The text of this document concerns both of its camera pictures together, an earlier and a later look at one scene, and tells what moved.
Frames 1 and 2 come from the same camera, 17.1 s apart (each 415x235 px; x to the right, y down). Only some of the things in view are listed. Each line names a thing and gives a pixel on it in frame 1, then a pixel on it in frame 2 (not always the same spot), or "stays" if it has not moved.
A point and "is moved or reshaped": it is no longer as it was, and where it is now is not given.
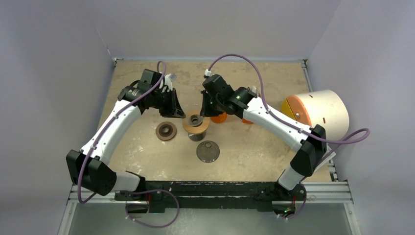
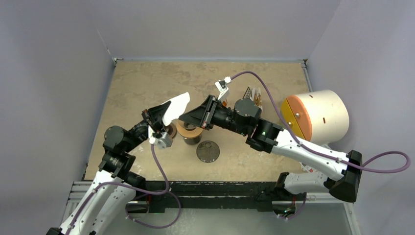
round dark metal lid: [207, 151] stays
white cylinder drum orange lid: [326, 107] stays
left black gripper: [174, 108] to [157, 112]
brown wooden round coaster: [166, 130] stays
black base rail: [212, 196] stays
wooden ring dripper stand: [196, 133] is moved or reshaped
